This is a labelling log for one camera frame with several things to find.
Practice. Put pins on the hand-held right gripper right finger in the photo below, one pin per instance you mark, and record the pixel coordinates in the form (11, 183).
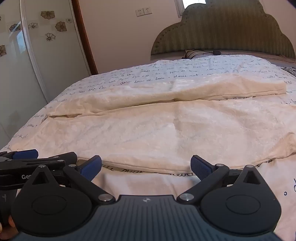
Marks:
(200, 169)

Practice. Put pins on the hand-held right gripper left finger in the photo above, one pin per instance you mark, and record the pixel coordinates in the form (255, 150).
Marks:
(91, 170)

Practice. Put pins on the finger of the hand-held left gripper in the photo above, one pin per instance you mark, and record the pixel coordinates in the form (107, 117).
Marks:
(25, 154)
(69, 157)

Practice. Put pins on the cream fleece blanket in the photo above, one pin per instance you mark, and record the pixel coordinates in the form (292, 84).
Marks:
(150, 129)

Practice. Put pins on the person's left hand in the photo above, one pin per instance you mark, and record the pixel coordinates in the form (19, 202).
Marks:
(7, 228)

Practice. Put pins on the white floral wardrobe door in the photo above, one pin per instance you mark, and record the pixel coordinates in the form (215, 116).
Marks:
(50, 58)

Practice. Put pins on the white script printed blanket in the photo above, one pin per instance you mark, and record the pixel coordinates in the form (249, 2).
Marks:
(185, 67)

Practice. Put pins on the striped pillow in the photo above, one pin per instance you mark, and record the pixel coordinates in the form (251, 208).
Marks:
(196, 53)

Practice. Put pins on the small black device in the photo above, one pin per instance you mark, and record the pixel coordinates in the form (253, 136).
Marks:
(217, 52)

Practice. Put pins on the black white striped cloth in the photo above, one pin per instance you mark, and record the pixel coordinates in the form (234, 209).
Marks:
(290, 70)

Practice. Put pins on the green upholstered headboard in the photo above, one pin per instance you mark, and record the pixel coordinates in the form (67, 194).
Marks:
(219, 27)

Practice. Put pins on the window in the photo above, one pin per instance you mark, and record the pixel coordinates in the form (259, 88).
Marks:
(178, 6)

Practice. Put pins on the brown wooden frame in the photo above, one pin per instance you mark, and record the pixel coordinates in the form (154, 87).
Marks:
(84, 37)

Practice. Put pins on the white wall socket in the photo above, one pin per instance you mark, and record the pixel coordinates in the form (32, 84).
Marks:
(139, 12)
(147, 10)

